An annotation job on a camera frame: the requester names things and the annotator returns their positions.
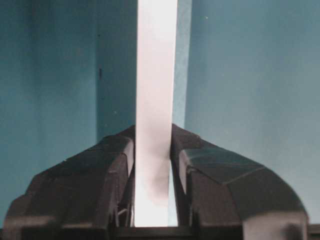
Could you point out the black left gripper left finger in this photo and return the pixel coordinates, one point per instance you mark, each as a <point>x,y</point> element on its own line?
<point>76,199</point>

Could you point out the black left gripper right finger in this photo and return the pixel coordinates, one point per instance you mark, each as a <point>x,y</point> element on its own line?
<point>223,195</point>

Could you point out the white wooden board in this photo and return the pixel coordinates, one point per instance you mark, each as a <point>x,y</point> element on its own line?
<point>156,45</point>

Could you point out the teal table cloth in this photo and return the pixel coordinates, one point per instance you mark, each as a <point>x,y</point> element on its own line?
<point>247,78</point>

